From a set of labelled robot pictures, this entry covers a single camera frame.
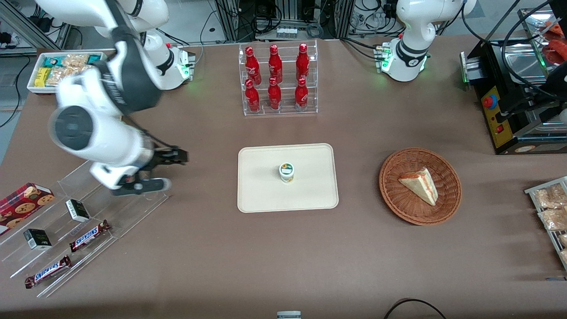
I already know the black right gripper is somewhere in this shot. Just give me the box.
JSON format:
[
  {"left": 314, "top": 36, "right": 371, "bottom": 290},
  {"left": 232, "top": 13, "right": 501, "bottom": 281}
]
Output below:
[{"left": 143, "top": 148, "right": 189, "bottom": 172}]

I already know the beige plastic tray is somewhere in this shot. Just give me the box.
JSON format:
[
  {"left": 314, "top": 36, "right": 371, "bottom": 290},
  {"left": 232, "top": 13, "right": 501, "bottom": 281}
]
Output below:
[{"left": 237, "top": 143, "right": 339, "bottom": 214}]

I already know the stainless steel tray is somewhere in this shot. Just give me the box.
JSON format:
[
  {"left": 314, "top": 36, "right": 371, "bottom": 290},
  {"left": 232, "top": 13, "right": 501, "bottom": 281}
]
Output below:
[{"left": 500, "top": 8, "right": 567, "bottom": 86}]

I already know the clear acrylic stepped stand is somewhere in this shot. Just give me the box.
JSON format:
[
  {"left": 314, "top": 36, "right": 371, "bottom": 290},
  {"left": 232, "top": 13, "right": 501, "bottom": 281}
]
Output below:
[{"left": 0, "top": 160, "right": 169, "bottom": 298}]

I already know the red cola bottle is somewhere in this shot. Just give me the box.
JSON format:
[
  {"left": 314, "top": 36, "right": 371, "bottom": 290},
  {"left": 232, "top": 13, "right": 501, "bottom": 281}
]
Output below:
[
  {"left": 295, "top": 43, "right": 311, "bottom": 82},
  {"left": 267, "top": 77, "right": 283, "bottom": 111},
  {"left": 245, "top": 46, "right": 262, "bottom": 85},
  {"left": 268, "top": 44, "right": 284, "bottom": 84},
  {"left": 245, "top": 79, "right": 261, "bottom": 113},
  {"left": 294, "top": 78, "right": 309, "bottom": 109}
]

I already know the small black box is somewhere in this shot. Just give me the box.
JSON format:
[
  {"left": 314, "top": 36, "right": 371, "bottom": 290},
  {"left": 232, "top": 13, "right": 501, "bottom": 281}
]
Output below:
[
  {"left": 23, "top": 228, "right": 53, "bottom": 251},
  {"left": 65, "top": 198, "right": 91, "bottom": 223}
]

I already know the brown Snickers bar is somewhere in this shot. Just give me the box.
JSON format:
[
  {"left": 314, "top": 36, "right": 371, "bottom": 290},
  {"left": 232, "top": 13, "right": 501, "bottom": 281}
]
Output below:
[
  {"left": 69, "top": 219, "right": 111, "bottom": 253},
  {"left": 24, "top": 255, "right": 72, "bottom": 289}
]

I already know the clear acrylic bottle rack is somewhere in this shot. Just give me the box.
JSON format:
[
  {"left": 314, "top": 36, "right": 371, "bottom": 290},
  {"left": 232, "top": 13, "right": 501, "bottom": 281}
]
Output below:
[{"left": 238, "top": 39, "right": 318, "bottom": 117}]

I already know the red cookie box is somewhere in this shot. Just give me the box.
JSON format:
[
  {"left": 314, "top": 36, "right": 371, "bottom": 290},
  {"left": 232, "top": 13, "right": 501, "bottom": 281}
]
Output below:
[{"left": 0, "top": 182, "right": 56, "bottom": 229}]

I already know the white snack bin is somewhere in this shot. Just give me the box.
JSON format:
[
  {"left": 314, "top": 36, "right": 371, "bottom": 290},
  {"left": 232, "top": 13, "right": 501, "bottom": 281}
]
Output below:
[{"left": 27, "top": 51, "right": 109, "bottom": 95}]

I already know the brown round wicker basket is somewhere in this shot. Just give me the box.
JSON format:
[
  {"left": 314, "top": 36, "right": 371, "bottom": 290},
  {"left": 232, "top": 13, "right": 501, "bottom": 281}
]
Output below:
[{"left": 379, "top": 147, "right": 462, "bottom": 226}]

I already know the wrapped sandwich wedge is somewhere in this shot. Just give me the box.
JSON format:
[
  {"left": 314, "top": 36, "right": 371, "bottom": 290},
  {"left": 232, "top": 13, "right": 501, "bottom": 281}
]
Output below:
[{"left": 398, "top": 167, "right": 439, "bottom": 206}]

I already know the black machine with red button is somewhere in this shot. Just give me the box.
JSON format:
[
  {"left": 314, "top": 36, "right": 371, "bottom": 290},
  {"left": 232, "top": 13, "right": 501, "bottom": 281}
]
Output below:
[{"left": 460, "top": 39, "right": 567, "bottom": 156}]

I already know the clear bag of crackers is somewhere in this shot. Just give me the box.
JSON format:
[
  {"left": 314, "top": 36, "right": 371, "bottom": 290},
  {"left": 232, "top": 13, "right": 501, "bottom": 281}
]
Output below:
[
  {"left": 533, "top": 183, "right": 567, "bottom": 210},
  {"left": 538, "top": 207, "right": 567, "bottom": 231}
]

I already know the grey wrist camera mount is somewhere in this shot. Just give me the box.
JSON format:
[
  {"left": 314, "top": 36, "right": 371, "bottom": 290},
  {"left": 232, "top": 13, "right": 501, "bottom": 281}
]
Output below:
[{"left": 111, "top": 177, "right": 172, "bottom": 197}]

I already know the black cable loop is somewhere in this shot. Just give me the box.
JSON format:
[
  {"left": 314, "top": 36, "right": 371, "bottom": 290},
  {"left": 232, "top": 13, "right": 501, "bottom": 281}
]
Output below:
[{"left": 383, "top": 298, "right": 448, "bottom": 319}]

